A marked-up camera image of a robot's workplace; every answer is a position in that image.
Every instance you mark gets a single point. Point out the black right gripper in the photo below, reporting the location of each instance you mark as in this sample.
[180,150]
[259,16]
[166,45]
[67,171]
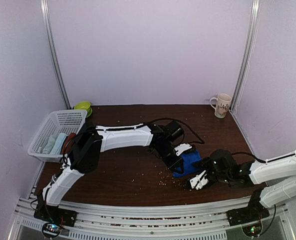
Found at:
[204,163]

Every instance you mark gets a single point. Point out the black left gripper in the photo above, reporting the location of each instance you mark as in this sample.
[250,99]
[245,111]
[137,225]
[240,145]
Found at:
[178,162]

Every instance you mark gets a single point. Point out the blue cloth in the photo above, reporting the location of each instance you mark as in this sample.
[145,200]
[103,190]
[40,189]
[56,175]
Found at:
[189,161]

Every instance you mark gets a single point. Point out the mint green towel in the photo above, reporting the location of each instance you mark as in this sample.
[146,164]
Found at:
[48,145]

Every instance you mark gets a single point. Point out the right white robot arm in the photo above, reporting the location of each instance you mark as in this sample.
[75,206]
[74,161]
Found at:
[278,168]

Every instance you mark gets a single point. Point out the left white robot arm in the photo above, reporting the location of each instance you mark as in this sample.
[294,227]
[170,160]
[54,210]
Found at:
[91,141]

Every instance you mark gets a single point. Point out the white printed mug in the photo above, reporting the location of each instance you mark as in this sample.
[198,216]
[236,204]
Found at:
[221,104]

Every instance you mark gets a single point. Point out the right circuit board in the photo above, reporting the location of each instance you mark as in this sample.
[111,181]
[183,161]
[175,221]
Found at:
[252,230]

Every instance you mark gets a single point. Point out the circuit board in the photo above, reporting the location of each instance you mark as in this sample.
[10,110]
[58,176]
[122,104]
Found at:
[50,230]
[252,230]

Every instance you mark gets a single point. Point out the lime green bowl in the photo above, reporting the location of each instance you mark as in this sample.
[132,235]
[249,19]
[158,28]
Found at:
[84,105]

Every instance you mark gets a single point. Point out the rust brown folded towel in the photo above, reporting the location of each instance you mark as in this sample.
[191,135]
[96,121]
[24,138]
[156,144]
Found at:
[67,143]

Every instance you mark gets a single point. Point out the white plastic perforated basket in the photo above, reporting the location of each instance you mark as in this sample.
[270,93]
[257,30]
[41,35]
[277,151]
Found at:
[61,121]

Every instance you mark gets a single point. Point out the light blue folded towel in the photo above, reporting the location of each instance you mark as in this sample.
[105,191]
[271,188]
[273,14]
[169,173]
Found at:
[58,144]

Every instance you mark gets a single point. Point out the left circuit board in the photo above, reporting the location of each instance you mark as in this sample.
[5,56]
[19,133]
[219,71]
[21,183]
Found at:
[50,230]

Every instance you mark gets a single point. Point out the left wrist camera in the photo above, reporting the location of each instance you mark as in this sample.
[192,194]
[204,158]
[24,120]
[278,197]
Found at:
[184,148]

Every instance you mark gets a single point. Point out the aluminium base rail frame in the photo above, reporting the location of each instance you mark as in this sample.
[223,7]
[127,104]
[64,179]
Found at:
[205,221]

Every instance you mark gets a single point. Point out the right aluminium corner post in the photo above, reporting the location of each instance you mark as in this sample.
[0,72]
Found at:
[249,46]

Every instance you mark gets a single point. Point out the aluminium corner post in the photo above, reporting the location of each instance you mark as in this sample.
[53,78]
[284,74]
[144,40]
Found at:
[249,46]
[53,53]

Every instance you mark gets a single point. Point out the left aluminium corner post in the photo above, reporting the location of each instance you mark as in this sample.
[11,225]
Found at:
[53,53]

